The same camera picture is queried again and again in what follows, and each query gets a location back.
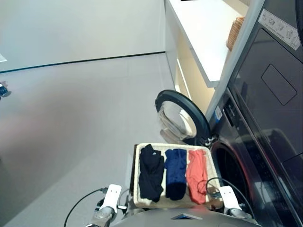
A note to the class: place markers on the black garment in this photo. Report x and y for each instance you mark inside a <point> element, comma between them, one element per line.
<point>150,172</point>

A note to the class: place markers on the navy blue garment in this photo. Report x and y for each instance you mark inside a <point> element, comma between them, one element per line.
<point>175,172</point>

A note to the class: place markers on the orange-red garment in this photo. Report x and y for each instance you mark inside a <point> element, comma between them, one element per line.
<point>196,172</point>

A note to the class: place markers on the round washing machine door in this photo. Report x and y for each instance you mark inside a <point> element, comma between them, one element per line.
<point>201,118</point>

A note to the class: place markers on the blue white machine sticker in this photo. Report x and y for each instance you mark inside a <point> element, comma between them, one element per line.
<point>218,114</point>

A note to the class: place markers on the pale woven laundry basket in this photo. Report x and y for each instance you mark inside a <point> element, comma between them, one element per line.
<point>175,205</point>

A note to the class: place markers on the brown wicker basket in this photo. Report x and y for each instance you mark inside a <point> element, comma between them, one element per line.
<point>234,33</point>

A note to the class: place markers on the white counter shelf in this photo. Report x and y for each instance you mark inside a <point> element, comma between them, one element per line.
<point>203,35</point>

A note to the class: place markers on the silver robot torso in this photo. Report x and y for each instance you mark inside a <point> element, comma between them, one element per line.
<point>165,220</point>

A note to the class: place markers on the small dark floor gadget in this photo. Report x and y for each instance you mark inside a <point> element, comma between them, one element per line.
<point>4,91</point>

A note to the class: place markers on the white warning pictogram sticker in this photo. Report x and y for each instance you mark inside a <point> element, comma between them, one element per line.
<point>279,28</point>

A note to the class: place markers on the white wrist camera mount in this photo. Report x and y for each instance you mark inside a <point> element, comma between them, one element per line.
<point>228,196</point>
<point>112,194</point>

